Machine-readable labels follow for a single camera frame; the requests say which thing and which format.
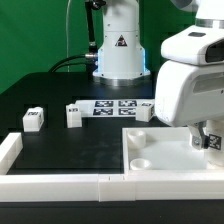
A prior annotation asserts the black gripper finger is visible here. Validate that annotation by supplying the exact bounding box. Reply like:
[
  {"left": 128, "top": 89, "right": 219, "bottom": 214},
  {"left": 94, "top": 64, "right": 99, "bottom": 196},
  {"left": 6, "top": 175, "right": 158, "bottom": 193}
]
[{"left": 192, "top": 122, "right": 209, "bottom": 150}]

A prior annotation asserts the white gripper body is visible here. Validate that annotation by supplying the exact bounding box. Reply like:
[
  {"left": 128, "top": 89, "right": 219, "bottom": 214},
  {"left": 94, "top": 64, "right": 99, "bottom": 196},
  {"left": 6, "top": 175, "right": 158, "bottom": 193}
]
[{"left": 155, "top": 61, "right": 224, "bottom": 127}]

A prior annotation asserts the white square tabletop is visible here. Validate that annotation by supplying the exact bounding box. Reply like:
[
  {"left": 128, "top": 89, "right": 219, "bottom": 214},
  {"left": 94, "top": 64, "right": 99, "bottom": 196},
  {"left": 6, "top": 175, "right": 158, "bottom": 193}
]
[{"left": 122, "top": 127, "right": 222, "bottom": 175}]

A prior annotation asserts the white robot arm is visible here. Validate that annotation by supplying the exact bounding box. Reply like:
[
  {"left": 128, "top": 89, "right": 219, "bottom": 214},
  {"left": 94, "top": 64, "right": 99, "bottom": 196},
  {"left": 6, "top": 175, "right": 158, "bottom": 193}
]
[{"left": 85, "top": 0, "right": 224, "bottom": 149}]

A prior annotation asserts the white U-shaped obstacle fence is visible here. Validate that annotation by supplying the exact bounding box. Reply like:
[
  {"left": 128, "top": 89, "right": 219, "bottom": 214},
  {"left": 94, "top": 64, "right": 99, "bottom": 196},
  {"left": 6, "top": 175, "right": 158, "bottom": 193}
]
[{"left": 0, "top": 133, "right": 224, "bottom": 202}]

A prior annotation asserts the white fiducial marker base plate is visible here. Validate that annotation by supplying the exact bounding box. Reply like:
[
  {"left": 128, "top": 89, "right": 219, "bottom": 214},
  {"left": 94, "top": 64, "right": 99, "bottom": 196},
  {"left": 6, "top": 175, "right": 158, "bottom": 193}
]
[{"left": 75, "top": 99, "right": 154, "bottom": 117}]

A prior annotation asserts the black cable bundle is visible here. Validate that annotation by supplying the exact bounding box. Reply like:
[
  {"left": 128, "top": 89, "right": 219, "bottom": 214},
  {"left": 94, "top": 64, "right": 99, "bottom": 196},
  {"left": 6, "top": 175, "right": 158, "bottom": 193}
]
[{"left": 48, "top": 54, "right": 98, "bottom": 73}]

